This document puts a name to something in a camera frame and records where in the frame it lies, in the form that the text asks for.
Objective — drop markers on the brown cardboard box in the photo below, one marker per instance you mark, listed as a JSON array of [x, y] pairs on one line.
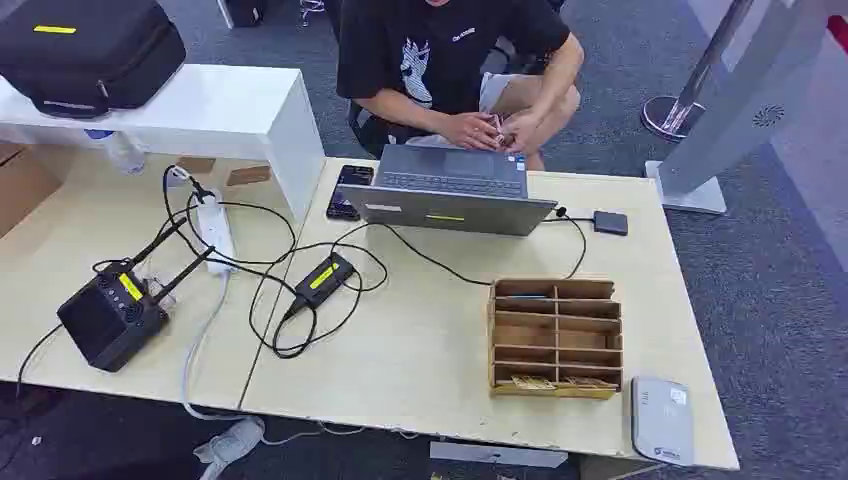
[[20, 185]]

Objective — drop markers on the white flat device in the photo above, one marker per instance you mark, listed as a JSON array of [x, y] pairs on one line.
[[661, 420]]

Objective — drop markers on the silver stand with base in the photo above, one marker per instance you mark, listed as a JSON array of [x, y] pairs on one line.
[[735, 106]]

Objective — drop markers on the white plug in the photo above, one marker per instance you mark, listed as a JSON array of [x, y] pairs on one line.
[[176, 176]]

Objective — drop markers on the black router with antennas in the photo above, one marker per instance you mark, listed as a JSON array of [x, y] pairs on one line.
[[112, 318]]

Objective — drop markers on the wooden card sorting box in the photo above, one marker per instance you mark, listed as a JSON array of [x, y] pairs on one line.
[[556, 338]]

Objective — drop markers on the black power adapter brick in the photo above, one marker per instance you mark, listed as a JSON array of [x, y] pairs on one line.
[[323, 281]]

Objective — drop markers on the black smartphone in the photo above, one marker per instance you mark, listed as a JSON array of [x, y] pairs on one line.
[[350, 192]]

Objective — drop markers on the clear plastic water bottle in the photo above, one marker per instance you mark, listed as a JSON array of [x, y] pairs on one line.
[[122, 151]]

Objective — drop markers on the chrome round post base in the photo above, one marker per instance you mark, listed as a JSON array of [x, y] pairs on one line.
[[669, 116]]

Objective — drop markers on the white desk shelf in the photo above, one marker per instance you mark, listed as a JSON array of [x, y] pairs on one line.
[[218, 112]]

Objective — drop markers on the small black hub box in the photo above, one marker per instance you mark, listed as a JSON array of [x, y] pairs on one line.
[[610, 222]]

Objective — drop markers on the black carrying bag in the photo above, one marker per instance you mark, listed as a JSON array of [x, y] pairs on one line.
[[86, 50]]

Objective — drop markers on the playing cards in hands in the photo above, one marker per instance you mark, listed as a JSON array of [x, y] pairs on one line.
[[498, 129]]

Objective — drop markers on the grey laptop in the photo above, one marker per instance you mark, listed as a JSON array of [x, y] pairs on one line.
[[450, 199]]

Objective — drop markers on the playing cards stack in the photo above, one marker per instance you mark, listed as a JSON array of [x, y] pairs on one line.
[[532, 383]]

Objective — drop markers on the white power strip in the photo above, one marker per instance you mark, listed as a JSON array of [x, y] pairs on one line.
[[213, 232]]

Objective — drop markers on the person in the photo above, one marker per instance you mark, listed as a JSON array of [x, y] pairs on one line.
[[437, 60]]

